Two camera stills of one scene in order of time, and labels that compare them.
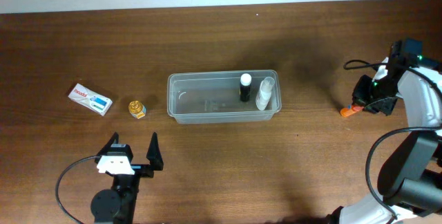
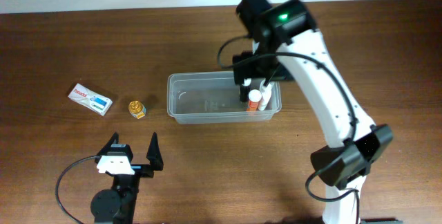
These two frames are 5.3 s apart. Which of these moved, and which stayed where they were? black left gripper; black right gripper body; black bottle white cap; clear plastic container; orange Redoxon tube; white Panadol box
Moved: black right gripper body; orange Redoxon tube
Stayed: black left gripper; black bottle white cap; clear plastic container; white Panadol box
